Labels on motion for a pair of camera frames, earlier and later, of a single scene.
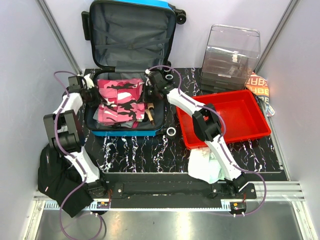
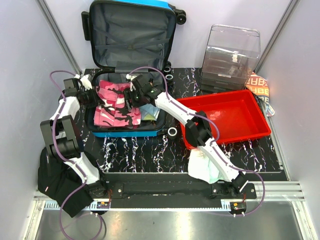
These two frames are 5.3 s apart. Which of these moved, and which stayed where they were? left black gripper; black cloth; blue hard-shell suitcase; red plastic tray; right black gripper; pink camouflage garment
Moved: right black gripper; pink camouflage garment
Stayed: black cloth; blue hard-shell suitcase; red plastic tray; left black gripper
